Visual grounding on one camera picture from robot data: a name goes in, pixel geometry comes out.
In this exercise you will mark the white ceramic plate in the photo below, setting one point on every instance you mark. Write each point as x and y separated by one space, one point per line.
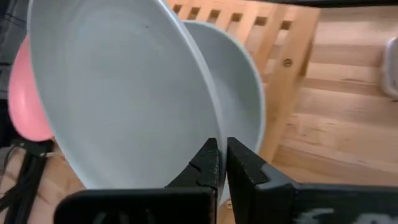
236 87
124 93

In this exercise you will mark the white square planter pot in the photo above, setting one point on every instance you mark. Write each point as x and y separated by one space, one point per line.
391 68

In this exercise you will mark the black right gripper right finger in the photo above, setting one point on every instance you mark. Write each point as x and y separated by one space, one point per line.
273 199

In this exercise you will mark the pink ceramic plate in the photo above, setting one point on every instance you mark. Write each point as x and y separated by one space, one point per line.
26 102

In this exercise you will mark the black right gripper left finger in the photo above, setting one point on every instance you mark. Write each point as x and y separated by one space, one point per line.
192 199

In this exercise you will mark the light wooden slatted shelf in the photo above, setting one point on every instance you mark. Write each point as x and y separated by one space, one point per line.
280 77

